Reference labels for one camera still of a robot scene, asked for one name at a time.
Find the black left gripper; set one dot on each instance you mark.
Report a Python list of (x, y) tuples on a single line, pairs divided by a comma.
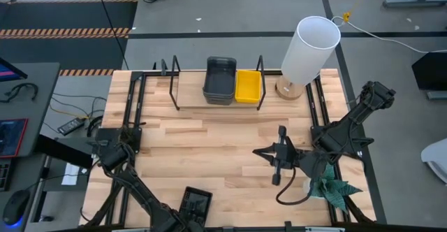
[(179, 223)]

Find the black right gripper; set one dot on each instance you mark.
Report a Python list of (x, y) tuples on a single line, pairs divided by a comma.
[(288, 155)]

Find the yellow plastic basket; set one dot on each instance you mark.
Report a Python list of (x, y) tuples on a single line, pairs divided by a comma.
[(247, 101), (248, 85)]

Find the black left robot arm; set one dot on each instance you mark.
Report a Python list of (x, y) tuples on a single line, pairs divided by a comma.
[(136, 183)]

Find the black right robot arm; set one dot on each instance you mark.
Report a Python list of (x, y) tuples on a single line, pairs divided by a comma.
[(349, 130)]

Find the black metal wooden shelf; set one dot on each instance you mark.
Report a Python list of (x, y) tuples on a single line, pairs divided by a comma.
[(190, 92)]

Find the green artificial potted plant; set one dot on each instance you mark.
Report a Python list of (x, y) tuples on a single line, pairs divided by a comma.
[(331, 188)]

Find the white shade table lamp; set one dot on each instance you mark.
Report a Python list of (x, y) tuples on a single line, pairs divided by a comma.
[(309, 50)]

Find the white paper sheet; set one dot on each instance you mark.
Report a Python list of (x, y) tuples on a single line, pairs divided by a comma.
[(71, 174)]

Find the black box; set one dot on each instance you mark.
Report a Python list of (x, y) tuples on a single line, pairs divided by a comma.
[(66, 150)]

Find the black power adapter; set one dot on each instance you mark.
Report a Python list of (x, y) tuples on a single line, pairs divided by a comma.
[(71, 126)]

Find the black computer mouse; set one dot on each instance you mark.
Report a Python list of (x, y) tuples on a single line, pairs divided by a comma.
[(15, 205)]

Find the white chair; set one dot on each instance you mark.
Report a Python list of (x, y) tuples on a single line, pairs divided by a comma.
[(436, 158)]

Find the black cabinet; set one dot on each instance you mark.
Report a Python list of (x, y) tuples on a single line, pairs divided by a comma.
[(431, 73)]

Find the black keyboard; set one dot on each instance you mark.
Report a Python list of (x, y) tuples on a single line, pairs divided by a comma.
[(4, 174)]

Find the grey side desk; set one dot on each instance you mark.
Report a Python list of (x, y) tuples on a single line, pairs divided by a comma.
[(42, 95)]

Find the red edged tablet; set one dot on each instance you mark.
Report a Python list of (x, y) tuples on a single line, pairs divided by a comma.
[(12, 137)]

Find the computer monitor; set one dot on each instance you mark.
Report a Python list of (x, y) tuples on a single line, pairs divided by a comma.
[(8, 72)]

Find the black hazard striped floor mat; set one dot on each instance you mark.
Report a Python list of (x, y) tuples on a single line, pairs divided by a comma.
[(70, 17)]

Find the black aluminium table frame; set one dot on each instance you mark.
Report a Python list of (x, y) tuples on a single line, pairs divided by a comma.
[(138, 95)]

